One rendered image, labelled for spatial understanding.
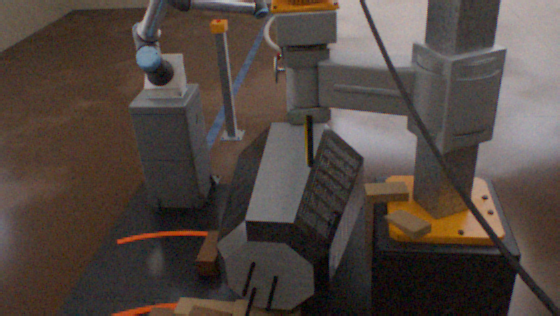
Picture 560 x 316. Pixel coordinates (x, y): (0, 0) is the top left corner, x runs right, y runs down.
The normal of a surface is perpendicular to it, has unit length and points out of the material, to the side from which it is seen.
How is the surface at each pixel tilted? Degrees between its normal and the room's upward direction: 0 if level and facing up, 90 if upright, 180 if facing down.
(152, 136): 90
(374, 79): 90
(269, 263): 90
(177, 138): 90
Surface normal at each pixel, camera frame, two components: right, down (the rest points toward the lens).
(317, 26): 0.00, 0.51
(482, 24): 0.38, 0.45
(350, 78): -0.38, 0.49
